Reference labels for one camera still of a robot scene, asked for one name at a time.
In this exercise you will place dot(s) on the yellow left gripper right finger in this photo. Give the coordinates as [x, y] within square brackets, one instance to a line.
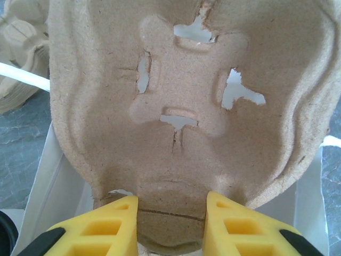
[239, 234]

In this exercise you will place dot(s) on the stack of pulp cup carriers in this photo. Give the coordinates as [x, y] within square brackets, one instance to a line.
[21, 40]

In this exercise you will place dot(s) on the floral paper bag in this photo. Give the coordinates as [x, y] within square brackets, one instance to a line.
[53, 173]

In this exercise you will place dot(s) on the pulp cup carrier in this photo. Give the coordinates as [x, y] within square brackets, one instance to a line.
[186, 80]

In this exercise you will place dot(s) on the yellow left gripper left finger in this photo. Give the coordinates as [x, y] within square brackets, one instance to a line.
[106, 234]

